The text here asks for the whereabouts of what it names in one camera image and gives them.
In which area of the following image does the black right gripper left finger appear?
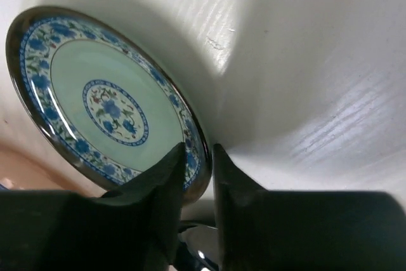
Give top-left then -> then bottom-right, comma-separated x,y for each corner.
1,143 -> 186,270

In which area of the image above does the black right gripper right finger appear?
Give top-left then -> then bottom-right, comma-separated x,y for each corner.
213,144 -> 405,270

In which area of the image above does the black glossy plate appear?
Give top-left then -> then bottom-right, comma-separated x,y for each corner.
173,221 -> 220,270

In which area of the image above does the large blue floral plate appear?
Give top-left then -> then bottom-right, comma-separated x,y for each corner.
5,6 -> 211,204

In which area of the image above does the pink and white dish rack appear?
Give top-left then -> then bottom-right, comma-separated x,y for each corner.
1,141 -> 105,197

